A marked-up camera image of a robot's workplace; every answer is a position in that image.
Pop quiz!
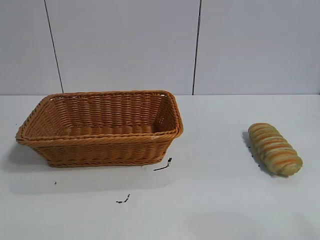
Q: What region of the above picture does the long striped bread loaf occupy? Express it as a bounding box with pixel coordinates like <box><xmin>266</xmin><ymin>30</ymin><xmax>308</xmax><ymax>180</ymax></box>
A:
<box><xmin>247</xmin><ymin>122</ymin><xmax>304</xmax><ymax>176</ymax></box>

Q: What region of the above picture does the brown woven wicker basket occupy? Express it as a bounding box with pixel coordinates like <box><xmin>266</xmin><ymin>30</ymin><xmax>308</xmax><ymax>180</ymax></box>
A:
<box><xmin>15</xmin><ymin>89</ymin><xmax>185</xmax><ymax>168</ymax></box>

